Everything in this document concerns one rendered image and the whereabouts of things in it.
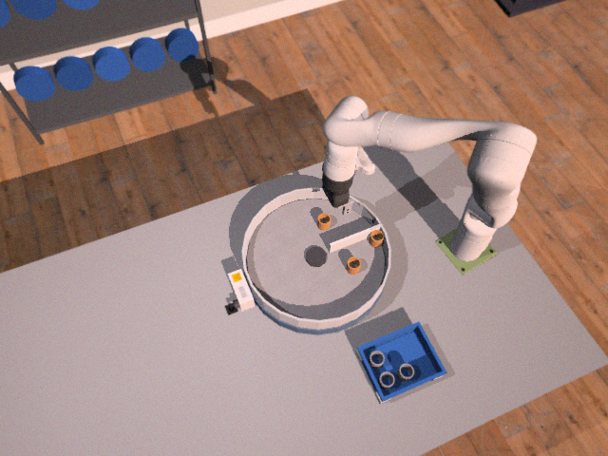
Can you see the grey metal bushing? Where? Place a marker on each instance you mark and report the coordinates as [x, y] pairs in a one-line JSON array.
[[401, 376]]

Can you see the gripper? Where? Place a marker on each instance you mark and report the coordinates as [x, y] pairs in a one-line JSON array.
[[338, 181]]

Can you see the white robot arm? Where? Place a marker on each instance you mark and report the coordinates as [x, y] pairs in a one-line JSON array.
[[496, 166]]

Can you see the grey metal ring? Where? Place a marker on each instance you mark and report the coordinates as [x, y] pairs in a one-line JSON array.
[[391, 378], [380, 355]]

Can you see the blue crate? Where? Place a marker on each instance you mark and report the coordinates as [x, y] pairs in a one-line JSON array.
[[408, 345]]

